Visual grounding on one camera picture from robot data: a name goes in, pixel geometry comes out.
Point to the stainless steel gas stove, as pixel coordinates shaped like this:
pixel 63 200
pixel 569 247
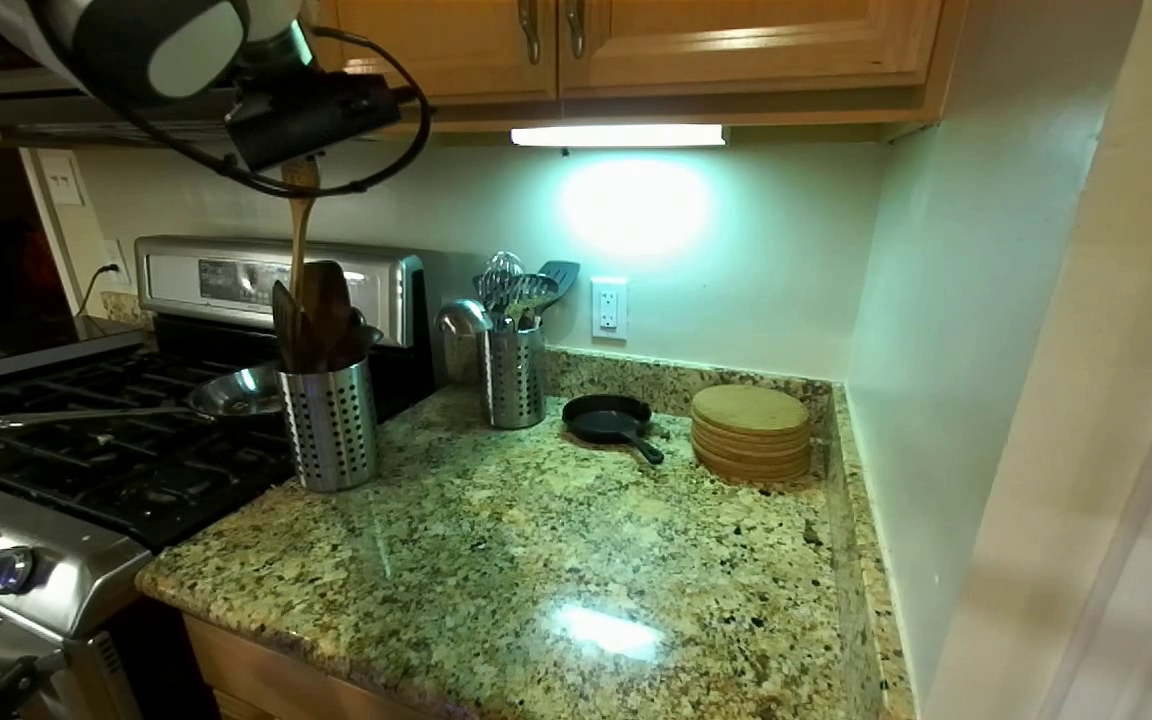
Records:
pixel 88 505

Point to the wooden upper cabinet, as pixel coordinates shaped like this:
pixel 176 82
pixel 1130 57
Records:
pixel 498 64

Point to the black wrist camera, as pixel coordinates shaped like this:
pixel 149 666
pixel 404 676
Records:
pixel 337 86

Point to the steel frying pan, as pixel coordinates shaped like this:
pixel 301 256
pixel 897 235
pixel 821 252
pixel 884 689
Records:
pixel 223 399

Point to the white wall outlet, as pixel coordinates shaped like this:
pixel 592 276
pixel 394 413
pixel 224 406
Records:
pixel 611 311

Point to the perforated metal utensil container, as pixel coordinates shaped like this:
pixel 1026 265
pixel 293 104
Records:
pixel 335 424

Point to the wooden base cabinet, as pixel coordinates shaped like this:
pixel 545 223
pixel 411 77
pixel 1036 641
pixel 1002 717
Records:
pixel 256 683

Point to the perforated wooden spoon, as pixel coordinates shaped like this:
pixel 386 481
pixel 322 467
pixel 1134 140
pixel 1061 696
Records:
pixel 307 182

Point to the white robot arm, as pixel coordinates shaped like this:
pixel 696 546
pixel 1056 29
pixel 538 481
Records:
pixel 223 82

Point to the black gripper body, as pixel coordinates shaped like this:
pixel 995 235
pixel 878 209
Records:
pixel 273 135

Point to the blue slotted turner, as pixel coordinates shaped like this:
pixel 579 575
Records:
pixel 559 276

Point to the small cast iron skillet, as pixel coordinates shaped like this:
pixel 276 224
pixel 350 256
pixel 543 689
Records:
pixel 612 421

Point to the under-cabinet light bar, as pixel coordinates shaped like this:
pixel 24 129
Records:
pixel 574 136

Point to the dark wooden spatula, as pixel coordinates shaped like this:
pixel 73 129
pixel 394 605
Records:
pixel 317 329

